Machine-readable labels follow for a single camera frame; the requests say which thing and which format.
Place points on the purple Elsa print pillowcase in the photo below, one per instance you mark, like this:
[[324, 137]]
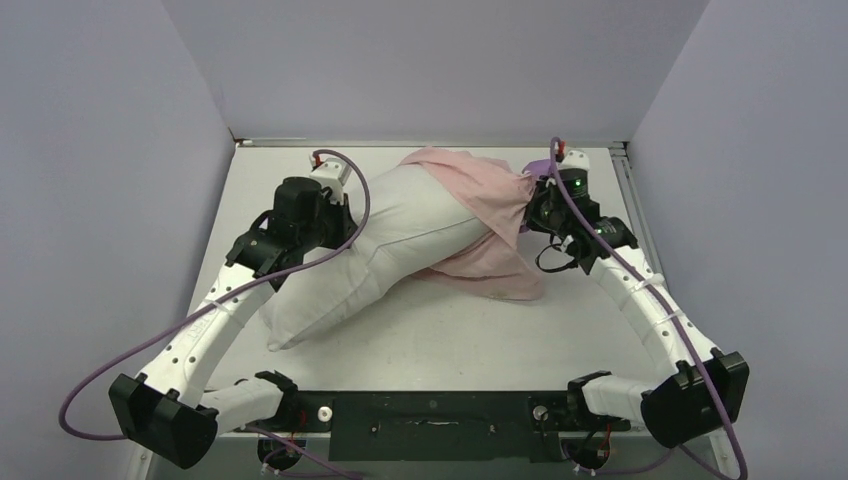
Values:
[[490, 266]]

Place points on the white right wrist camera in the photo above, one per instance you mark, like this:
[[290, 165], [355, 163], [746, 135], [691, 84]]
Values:
[[571, 163]]

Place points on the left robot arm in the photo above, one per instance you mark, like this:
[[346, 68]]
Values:
[[167, 407]]

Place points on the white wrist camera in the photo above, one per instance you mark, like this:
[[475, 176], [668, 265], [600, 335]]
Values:
[[571, 163], [331, 174]]

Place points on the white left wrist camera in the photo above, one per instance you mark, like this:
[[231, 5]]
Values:
[[331, 174]]

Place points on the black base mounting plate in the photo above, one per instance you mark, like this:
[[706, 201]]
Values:
[[437, 425]]

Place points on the white pillow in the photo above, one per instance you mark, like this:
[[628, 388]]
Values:
[[413, 224]]

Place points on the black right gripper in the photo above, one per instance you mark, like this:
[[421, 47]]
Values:
[[534, 218]]

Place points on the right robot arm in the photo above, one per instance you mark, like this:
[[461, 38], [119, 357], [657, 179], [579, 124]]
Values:
[[699, 387]]

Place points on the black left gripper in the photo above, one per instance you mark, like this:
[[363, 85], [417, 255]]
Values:
[[344, 227]]

